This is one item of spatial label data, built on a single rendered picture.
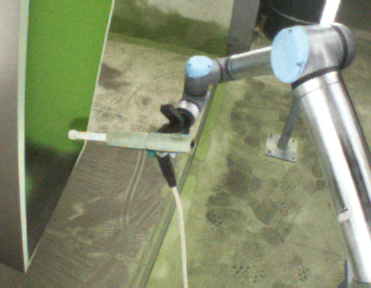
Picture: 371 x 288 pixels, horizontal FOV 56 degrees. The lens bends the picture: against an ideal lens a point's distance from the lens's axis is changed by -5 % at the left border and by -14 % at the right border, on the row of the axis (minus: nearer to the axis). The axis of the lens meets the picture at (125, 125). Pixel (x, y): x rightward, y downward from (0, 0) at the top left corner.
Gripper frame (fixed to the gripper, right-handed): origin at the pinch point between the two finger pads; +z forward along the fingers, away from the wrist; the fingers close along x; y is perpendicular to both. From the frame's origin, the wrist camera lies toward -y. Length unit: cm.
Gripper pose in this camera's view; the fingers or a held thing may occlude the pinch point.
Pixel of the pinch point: (158, 151)
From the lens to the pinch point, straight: 119.4
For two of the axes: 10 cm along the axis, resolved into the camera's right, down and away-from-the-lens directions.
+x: -8.3, -0.4, 5.6
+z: -4.7, 6.0, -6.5
